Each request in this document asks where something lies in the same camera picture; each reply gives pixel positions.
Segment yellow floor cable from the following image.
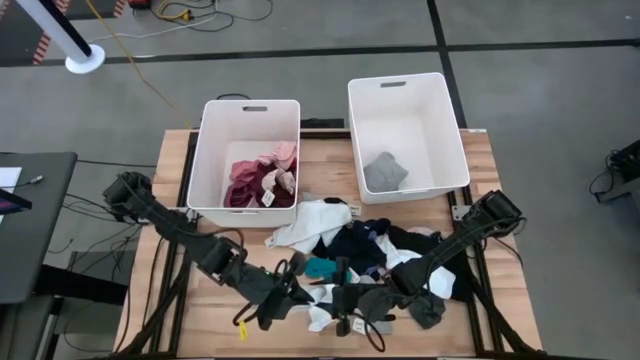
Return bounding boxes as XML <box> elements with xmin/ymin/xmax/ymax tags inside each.
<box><xmin>83</xmin><ymin>0</ymin><xmax>195</xmax><ymax>130</ymax></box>

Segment dark tablet screen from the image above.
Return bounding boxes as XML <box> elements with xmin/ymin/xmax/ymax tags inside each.
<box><xmin>0</xmin><ymin>188</ymin><xmax>33</xmax><ymax>216</ymax></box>

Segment light pink garment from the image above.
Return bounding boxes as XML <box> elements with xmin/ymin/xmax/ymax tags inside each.
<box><xmin>257</xmin><ymin>140</ymin><xmax>299</xmax><ymax>172</ymax></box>

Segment grey sock pair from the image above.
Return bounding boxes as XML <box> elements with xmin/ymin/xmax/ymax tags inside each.
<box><xmin>349</xmin><ymin>273</ymin><xmax>395</xmax><ymax>336</ymax></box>

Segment black equipment with cables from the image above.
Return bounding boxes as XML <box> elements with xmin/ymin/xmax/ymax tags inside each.
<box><xmin>588</xmin><ymin>139</ymin><xmax>640</xmax><ymax>205</ymax></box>

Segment magenta garment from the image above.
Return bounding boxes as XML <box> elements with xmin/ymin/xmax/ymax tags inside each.
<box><xmin>223</xmin><ymin>179</ymin><xmax>254</xmax><ymax>209</ymax></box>

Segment black floor cable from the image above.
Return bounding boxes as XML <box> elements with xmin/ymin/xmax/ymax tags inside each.
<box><xmin>149</xmin><ymin>0</ymin><xmax>275</xmax><ymax>34</ymax></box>

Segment rose pink garment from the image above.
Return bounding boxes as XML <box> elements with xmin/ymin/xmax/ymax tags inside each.
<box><xmin>228</xmin><ymin>158</ymin><xmax>264</xmax><ymax>185</ymax></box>

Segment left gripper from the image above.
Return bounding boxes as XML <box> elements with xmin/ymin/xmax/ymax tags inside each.
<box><xmin>233</xmin><ymin>253</ymin><xmax>321</xmax><ymax>332</ymax></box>

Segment navy blue garment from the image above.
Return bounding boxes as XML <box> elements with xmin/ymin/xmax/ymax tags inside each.
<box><xmin>314</xmin><ymin>219</ymin><xmax>390</xmax><ymax>279</ymax></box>

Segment grey cable plug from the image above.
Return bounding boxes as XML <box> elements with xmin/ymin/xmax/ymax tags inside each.
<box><xmin>14</xmin><ymin>174</ymin><xmax>45</xmax><ymax>190</ymax></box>

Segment dark mat red-white stripes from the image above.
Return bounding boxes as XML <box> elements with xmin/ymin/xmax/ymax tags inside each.
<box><xmin>0</xmin><ymin>0</ymin><xmax>71</xmax><ymax>66</ymax></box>

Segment white plastic storage bin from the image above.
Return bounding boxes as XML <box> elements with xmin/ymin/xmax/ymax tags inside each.
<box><xmin>186</xmin><ymin>98</ymin><xmax>302</xmax><ymax>229</ymax></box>
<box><xmin>347</xmin><ymin>72</ymin><xmax>472</xmax><ymax>205</ymax></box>

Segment pale dusty pink garment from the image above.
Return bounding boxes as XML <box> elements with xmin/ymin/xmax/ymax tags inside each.
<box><xmin>259</xmin><ymin>167</ymin><xmax>298</xmax><ymax>207</ymax></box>

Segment dark grey sock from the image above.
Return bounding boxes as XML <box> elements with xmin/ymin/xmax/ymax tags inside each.
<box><xmin>407</xmin><ymin>291</ymin><xmax>447</xmax><ymax>331</ymax></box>

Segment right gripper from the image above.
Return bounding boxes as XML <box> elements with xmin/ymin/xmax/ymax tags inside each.
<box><xmin>308</xmin><ymin>257</ymin><xmax>434</xmax><ymax>337</ymax></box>

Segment long white cloth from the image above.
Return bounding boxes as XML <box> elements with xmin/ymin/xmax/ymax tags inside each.
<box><xmin>374</xmin><ymin>233</ymin><xmax>457</xmax><ymax>301</ymax></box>

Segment white floor cable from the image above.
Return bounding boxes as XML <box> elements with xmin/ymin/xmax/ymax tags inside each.
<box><xmin>89</xmin><ymin>14</ymin><xmax>220</xmax><ymax>44</ymax></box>

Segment white paper sheet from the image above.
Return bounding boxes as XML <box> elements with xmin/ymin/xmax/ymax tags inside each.
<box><xmin>0</xmin><ymin>167</ymin><xmax>24</xmax><ymax>190</ymax></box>

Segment black desk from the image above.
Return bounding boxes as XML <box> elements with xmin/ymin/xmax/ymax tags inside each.
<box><xmin>0</xmin><ymin>152</ymin><xmax>79</xmax><ymax>305</ymax></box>

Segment dark maroon garment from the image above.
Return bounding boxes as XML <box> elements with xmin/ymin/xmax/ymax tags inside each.
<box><xmin>239</xmin><ymin>159</ymin><xmax>299</xmax><ymax>209</ymax></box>

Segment white black pole with base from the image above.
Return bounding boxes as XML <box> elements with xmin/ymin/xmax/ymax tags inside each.
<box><xmin>14</xmin><ymin>0</ymin><xmax>107</xmax><ymax>75</ymax></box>

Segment teal garment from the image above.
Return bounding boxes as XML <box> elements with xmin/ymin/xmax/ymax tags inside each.
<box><xmin>303</xmin><ymin>256</ymin><xmax>340</xmax><ymax>283</ymax></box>

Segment small white cloth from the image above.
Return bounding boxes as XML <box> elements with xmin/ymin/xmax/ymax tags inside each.
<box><xmin>291</xmin><ymin>283</ymin><xmax>346</xmax><ymax>333</ymax></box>

